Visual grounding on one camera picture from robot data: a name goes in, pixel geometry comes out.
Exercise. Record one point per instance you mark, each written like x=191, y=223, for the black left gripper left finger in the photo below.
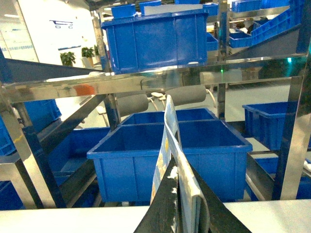
x=163, y=213

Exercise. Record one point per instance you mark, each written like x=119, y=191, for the steel rack upright post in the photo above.
x=295, y=140

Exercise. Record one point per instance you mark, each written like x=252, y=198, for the grey office chair left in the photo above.
x=132, y=104

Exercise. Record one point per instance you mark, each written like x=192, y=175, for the blue bin behind front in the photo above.
x=159, y=117

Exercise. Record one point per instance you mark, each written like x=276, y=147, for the blue bin right shelf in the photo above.
x=265, y=121

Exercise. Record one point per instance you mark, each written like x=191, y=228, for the grey office chair right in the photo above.
x=187, y=94

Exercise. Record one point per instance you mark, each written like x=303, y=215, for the blue bin lower left shelf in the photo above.
x=70, y=154

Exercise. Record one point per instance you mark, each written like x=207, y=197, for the blue bin shelf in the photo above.
x=70, y=154
x=265, y=121
x=144, y=43

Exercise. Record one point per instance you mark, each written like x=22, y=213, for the blue bin top shelf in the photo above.
x=144, y=43

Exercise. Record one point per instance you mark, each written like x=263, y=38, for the large blue bin front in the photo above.
x=127, y=159

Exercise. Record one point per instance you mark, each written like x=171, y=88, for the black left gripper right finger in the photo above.
x=201, y=210

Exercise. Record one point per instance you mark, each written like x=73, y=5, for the grey office chair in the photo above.
x=187, y=94
x=132, y=104

